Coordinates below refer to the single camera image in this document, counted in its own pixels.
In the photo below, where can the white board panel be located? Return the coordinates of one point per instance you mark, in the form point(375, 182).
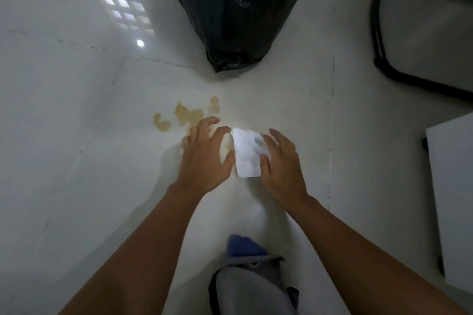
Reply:
point(454, 196)

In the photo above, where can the person's right forearm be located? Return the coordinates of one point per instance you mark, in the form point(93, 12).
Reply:
point(354, 263)

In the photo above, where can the person's left forearm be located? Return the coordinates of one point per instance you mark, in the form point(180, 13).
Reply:
point(147, 252)

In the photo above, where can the person's grey trouser leg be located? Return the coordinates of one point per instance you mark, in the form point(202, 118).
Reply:
point(251, 289)

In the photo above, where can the black garbage bag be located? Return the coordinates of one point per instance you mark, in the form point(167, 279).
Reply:
point(240, 4)

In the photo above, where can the white paper tissue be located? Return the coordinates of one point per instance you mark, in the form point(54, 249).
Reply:
point(247, 154)

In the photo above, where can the person's right middle finger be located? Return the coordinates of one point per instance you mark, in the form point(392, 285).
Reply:
point(281, 140)

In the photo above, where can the black metal chair frame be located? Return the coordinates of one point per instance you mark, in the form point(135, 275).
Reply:
point(380, 49)

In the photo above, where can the person's left hand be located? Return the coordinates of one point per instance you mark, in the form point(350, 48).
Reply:
point(201, 167)

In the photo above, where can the brown liquid spill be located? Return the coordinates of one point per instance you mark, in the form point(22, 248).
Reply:
point(186, 116)

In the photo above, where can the person's left thumb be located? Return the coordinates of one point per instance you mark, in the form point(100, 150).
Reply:
point(229, 163)

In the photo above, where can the person's right hand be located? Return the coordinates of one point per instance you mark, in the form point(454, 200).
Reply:
point(282, 174)

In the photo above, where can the person's right thumb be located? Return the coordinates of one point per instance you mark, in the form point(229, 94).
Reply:
point(265, 167)

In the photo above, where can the person's left little finger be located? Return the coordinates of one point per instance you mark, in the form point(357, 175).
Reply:
point(184, 145)

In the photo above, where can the person's left middle finger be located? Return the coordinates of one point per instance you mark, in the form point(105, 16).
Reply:
point(207, 126)

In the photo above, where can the person's blue shoe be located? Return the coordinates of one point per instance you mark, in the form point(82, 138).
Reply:
point(245, 248)

